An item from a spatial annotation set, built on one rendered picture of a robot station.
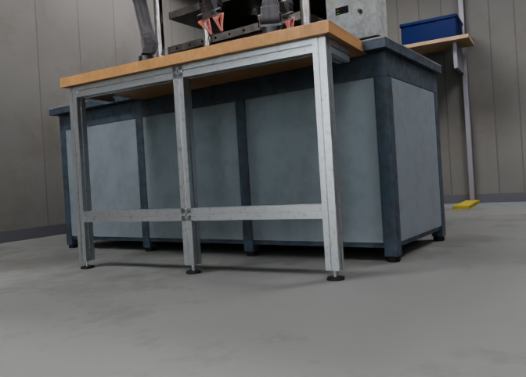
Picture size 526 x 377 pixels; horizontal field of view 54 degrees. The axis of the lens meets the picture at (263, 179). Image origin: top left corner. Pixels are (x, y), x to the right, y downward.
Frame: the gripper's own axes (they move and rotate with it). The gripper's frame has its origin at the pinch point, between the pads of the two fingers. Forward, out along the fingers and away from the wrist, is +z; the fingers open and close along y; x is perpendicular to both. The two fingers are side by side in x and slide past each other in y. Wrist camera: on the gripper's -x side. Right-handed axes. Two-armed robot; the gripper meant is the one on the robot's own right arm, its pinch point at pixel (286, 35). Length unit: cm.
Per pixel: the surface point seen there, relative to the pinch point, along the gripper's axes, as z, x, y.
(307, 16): 2, -67, 22
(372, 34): 21, -71, -11
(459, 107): 140, -261, -2
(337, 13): 7, -78, 9
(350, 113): 29, 32, -34
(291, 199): 57, 46, -6
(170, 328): 36, 141, -29
